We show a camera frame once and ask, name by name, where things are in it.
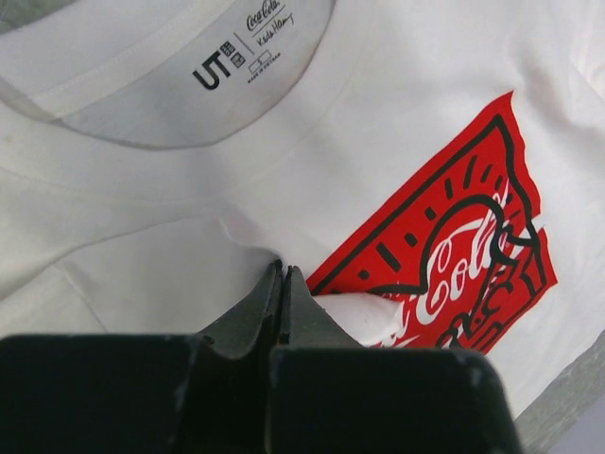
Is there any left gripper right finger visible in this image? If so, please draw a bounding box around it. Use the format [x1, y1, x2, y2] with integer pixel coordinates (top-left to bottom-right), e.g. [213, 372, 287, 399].
[268, 267, 522, 453]

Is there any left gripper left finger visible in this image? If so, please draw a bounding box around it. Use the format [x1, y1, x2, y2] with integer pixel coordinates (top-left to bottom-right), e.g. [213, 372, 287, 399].
[1, 261, 284, 453]

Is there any white Coca-Cola t-shirt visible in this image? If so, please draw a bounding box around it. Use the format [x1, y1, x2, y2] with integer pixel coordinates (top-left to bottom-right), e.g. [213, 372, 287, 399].
[1, 1, 604, 413]

